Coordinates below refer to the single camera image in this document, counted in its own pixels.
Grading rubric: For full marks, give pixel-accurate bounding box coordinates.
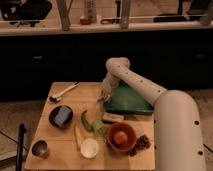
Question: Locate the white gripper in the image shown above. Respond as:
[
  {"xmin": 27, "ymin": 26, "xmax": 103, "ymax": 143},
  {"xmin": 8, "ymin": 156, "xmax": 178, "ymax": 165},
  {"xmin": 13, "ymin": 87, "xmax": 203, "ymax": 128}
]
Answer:
[{"xmin": 101, "ymin": 75, "xmax": 118, "ymax": 99}]

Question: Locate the grey towel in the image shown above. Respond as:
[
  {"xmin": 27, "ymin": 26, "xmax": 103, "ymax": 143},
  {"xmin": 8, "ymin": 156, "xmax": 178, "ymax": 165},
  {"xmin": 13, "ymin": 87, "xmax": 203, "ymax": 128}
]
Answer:
[{"xmin": 97, "ymin": 95, "xmax": 110, "ymax": 103}]

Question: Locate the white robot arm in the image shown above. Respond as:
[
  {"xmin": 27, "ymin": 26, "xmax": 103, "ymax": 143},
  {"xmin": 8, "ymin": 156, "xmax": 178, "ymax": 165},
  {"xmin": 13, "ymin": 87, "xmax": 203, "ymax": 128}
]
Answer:
[{"xmin": 101, "ymin": 57, "xmax": 207, "ymax": 171}]

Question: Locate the green plastic tray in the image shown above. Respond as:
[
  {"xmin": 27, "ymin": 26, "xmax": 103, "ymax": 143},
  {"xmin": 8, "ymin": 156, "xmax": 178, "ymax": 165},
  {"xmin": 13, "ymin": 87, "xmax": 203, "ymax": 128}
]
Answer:
[{"xmin": 104, "ymin": 81, "xmax": 153, "ymax": 116}]

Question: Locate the wooden block brush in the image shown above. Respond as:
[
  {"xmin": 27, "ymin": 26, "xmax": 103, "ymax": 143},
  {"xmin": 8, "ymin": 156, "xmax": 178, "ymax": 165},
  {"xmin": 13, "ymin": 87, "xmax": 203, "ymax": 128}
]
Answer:
[{"xmin": 102, "ymin": 113, "xmax": 124, "ymax": 123}]

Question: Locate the green leafy vegetable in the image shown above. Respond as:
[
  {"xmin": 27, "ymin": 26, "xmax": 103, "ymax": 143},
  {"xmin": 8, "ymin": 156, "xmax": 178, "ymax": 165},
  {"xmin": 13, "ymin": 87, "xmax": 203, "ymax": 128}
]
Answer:
[{"xmin": 92, "ymin": 119, "xmax": 107, "ymax": 137}]

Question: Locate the green chili pepper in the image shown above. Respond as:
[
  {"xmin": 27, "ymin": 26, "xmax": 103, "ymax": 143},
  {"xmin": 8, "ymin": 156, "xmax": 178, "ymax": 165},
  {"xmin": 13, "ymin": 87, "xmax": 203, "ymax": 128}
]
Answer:
[{"xmin": 81, "ymin": 110, "xmax": 93, "ymax": 132}]

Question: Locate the orange bowl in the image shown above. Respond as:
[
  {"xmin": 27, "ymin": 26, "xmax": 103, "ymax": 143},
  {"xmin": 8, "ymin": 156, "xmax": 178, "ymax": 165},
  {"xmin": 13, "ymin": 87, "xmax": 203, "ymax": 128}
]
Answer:
[{"xmin": 106, "ymin": 123, "xmax": 136, "ymax": 153}]

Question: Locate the orange fruit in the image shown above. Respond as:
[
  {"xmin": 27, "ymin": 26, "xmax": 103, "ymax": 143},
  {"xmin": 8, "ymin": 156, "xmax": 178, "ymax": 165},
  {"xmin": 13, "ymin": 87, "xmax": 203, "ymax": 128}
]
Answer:
[{"xmin": 113, "ymin": 131, "xmax": 127, "ymax": 145}]

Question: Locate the blue sponge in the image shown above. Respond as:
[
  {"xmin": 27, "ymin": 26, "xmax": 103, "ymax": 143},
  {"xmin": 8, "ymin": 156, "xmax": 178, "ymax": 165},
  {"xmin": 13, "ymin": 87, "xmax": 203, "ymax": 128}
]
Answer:
[{"xmin": 54, "ymin": 107, "xmax": 70, "ymax": 127}]

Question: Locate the yellow corn piece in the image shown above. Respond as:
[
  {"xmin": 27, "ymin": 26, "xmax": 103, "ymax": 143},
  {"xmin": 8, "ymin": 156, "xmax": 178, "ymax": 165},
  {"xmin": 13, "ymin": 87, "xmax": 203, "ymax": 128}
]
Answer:
[{"xmin": 74, "ymin": 126, "xmax": 85, "ymax": 147}]

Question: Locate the dark round bowl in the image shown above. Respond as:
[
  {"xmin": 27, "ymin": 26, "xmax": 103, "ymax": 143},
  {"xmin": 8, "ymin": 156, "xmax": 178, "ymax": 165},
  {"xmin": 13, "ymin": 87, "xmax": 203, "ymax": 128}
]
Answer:
[{"xmin": 49, "ymin": 105, "xmax": 73, "ymax": 129}]

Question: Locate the white small cup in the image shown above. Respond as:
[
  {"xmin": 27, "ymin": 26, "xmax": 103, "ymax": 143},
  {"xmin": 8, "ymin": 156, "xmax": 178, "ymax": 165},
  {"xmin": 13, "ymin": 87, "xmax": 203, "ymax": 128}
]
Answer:
[{"xmin": 80, "ymin": 138, "xmax": 99, "ymax": 159}]

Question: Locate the metal cup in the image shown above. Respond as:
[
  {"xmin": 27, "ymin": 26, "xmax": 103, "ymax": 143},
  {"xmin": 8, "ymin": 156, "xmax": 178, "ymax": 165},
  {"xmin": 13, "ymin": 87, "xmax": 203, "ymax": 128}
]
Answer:
[{"xmin": 32, "ymin": 140, "xmax": 49, "ymax": 159}]

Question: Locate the black pole stand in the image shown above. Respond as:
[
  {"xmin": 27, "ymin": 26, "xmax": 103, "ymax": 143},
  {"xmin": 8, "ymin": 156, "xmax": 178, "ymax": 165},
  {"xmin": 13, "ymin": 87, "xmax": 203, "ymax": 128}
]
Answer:
[{"xmin": 16, "ymin": 124, "xmax": 25, "ymax": 171}]

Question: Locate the black office chair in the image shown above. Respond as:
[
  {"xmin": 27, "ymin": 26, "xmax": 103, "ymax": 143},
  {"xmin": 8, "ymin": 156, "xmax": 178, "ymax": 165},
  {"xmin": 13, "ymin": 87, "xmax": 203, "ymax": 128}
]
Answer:
[{"xmin": 0, "ymin": 0, "xmax": 52, "ymax": 27}]

